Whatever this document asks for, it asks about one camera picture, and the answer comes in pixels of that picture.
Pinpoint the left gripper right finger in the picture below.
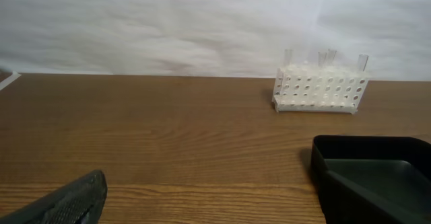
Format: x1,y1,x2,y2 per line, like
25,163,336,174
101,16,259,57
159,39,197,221
319,170,431,224

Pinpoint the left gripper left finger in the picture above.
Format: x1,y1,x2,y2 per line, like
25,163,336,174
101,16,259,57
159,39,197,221
0,170,108,224

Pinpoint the black tray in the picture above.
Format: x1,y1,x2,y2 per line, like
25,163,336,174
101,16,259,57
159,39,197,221
310,135,431,224

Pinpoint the white test tube rack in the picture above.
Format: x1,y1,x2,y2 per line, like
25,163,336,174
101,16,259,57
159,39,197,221
271,63,370,114

